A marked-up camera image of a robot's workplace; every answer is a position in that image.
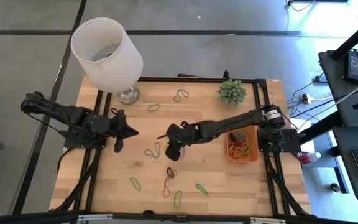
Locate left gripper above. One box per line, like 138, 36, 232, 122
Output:
88, 109, 140, 153

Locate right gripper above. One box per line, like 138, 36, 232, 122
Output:
156, 123, 202, 162

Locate red rubber band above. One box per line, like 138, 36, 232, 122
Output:
162, 169, 178, 198
227, 140, 241, 152

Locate dark teal rubber band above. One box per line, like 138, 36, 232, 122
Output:
173, 89, 190, 103

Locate orange plastic bin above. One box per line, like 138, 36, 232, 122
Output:
226, 125, 260, 164

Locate white shade silver table lamp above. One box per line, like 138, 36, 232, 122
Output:
70, 17, 144, 105

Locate green plant in white pot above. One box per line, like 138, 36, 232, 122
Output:
218, 79, 247, 106

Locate black rig beam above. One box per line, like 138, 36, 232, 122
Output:
0, 210, 358, 224

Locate clear bottle red cap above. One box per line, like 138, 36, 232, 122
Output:
299, 151, 322, 165

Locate black rig pole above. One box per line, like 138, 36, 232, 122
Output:
329, 14, 358, 62
296, 110, 338, 144

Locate black desk top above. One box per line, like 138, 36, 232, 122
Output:
332, 126, 358, 202
318, 49, 358, 127

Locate black power supply box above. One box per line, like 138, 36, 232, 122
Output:
343, 51, 358, 85

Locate black table frame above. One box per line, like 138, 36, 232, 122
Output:
50, 76, 315, 218

